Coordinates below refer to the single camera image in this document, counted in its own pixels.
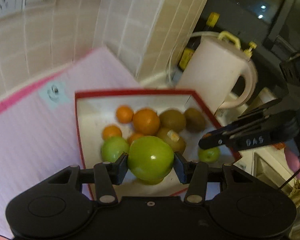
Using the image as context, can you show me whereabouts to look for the large green apple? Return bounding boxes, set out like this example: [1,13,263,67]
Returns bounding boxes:
[198,147,220,163]
[128,136,174,180]

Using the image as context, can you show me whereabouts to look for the green apple left in box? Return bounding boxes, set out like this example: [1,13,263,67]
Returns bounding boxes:
[101,137,130,163]

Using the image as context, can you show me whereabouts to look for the brown kiwi with sticker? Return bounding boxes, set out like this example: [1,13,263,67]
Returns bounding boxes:
[156,127,186,154]

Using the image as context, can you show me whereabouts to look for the small green apple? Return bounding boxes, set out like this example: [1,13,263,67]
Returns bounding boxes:
[136,178,163,185]

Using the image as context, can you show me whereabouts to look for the brown kiwi far right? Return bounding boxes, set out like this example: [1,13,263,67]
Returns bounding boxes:
[184,108,206,133]

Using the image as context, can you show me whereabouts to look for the brown kiwi at back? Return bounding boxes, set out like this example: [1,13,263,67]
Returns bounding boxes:
[159,109,186,133]

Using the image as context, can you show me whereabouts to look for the small orange mandarin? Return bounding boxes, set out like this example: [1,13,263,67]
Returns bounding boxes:
[116,105,134,124]

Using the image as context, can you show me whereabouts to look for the red rimmed white box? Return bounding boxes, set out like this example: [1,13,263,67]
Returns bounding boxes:
[74,88,243,201]

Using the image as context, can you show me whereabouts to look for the large orange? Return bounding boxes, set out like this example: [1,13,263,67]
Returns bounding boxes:
[132,108,160,135]

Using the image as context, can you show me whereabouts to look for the white electric kettle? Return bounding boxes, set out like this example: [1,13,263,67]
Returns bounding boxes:
[175,31,258,113]

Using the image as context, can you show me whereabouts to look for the pink quilted mat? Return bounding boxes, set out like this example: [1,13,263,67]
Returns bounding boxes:
[0,47,139,239]

